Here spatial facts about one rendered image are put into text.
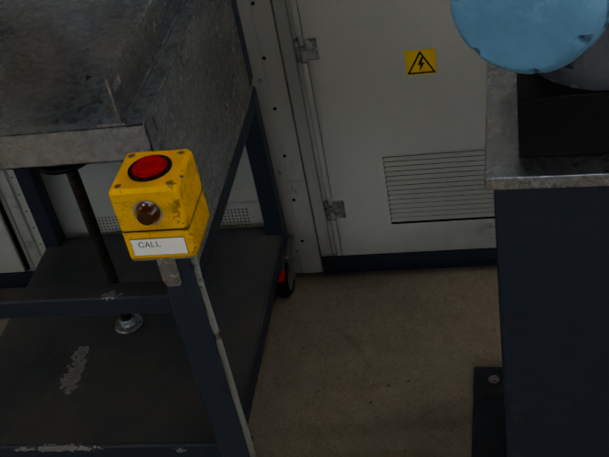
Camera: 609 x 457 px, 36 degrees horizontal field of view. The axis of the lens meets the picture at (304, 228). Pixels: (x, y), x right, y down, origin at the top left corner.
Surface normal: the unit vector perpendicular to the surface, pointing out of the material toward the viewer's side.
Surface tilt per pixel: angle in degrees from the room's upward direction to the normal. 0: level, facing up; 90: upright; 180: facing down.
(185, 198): 90
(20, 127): 0
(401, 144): 90
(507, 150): 0
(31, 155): 90
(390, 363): 0
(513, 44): 95
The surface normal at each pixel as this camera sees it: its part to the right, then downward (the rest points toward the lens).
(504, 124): -0.16, -0.79
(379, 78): -0.11, 0.62
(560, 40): -0.48, 0.66
